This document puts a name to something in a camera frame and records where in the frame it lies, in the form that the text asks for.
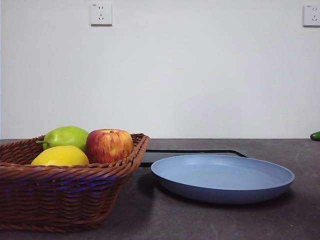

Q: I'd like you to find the yellow lemon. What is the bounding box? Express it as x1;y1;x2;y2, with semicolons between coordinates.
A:
30;145;90;166

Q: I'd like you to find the blue round plate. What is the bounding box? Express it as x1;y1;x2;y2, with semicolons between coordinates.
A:
150;154;296;205

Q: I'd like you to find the brown wicker basket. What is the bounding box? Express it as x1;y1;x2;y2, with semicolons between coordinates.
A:
0;132;151;233

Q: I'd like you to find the green pear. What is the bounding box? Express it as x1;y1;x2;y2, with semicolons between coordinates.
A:
35;126;90;153

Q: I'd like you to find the red apple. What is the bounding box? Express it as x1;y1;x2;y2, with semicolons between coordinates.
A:
85;128;134;165

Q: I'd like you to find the white wall socket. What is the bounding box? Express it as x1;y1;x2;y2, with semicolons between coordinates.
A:
302;4;320;28
90;2;113;27

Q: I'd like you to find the black flat tray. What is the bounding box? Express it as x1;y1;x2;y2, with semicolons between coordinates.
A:
140;148;250;168

